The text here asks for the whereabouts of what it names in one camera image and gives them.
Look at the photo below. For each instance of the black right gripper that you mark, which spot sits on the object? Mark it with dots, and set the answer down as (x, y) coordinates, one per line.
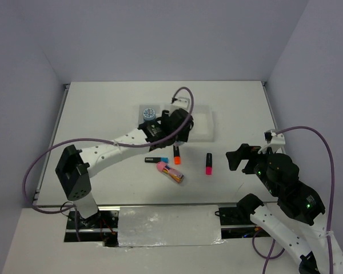
(244, 150)

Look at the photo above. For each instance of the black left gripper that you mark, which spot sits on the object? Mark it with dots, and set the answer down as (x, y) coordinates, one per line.
(182, 136)

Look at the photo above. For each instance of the blue cleaning gel jar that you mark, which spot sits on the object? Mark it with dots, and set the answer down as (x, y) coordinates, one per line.
(149, 114)
(180, 137)

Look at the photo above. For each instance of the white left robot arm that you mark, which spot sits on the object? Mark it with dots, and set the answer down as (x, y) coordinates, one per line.
(76, 167)

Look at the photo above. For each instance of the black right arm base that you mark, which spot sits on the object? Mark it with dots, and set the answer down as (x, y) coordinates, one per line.
(234, 225)

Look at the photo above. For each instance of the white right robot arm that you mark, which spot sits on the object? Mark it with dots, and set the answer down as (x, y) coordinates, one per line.
(304, 235)

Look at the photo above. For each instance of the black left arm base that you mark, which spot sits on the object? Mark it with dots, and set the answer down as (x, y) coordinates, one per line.
(102, 227)

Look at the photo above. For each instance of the clear three-compartment plastic organizer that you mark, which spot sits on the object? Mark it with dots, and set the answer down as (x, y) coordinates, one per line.
(203, 130)

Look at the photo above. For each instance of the orange highlighter with black cap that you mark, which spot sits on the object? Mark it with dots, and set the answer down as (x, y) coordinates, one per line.
(176, 153)

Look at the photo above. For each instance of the pink highlighter with black cap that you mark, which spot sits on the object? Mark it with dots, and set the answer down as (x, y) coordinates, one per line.
(209, 164)

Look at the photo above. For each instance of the blue highlighter with black cap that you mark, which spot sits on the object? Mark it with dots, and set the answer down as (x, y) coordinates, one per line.
(156, 159)

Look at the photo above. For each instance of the pink tube of coloured pens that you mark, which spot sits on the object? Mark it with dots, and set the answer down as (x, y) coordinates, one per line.
(172, 173)

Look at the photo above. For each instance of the white foil-covered front panel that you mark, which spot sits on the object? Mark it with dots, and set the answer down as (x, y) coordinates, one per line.
(168, 226)

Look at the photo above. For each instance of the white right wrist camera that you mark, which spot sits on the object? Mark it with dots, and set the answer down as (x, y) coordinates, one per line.
(274, 142)

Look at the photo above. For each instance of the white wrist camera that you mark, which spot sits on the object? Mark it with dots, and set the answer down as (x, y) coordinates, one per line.
(274, 142)
(180, 102)

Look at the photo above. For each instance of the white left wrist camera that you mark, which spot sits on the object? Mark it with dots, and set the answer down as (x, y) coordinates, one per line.
(180, 102)

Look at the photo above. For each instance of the silver metal table rail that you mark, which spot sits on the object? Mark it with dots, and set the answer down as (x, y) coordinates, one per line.
(147, 205)

